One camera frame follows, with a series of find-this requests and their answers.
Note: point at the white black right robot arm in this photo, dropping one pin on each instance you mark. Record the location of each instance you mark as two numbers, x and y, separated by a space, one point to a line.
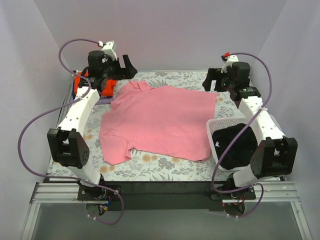
275 153

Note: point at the folded orange shirt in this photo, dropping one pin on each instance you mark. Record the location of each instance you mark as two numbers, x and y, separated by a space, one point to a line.
108 91

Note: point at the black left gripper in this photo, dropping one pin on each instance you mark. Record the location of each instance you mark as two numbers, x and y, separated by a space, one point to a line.
122 70

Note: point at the folded lavender shirt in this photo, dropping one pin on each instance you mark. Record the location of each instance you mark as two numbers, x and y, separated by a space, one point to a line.
104 100

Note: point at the white plastic laundry basket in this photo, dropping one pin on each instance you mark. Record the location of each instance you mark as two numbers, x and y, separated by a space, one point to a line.
225 125

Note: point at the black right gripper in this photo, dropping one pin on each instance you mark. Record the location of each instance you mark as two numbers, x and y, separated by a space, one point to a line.
215 80

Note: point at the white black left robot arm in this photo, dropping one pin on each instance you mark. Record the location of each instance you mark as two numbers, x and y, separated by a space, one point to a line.
66 142

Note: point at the black shirt in basket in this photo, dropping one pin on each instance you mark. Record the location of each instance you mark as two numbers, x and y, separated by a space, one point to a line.
241 151

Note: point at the pink polo shirt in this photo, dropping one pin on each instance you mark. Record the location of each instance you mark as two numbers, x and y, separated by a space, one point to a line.
163 120

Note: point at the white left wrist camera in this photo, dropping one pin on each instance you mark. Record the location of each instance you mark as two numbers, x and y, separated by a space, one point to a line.
109 49

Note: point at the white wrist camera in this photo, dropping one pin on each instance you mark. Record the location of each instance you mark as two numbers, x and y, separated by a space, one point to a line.
109 49
228 60

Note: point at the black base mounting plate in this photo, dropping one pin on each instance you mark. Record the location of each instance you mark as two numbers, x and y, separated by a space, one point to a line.
157 195

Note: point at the aluminium front frame rail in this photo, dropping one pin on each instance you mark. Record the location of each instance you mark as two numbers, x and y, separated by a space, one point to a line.
272 211

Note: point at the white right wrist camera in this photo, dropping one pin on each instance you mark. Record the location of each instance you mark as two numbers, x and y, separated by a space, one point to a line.
228 60

